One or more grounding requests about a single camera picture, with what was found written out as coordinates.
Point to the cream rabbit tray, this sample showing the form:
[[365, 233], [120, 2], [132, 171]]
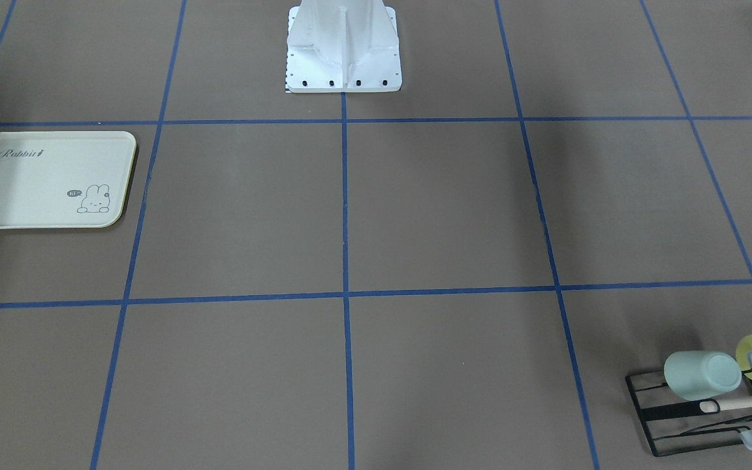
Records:
[[64, 179]]

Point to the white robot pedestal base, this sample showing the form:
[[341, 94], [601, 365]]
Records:
[[343, 47]]

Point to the pale green cup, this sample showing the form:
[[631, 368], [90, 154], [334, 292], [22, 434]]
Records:
[[699, 375]]

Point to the black wire cup rack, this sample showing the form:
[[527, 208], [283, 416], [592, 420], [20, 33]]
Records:
[[671, 425]]

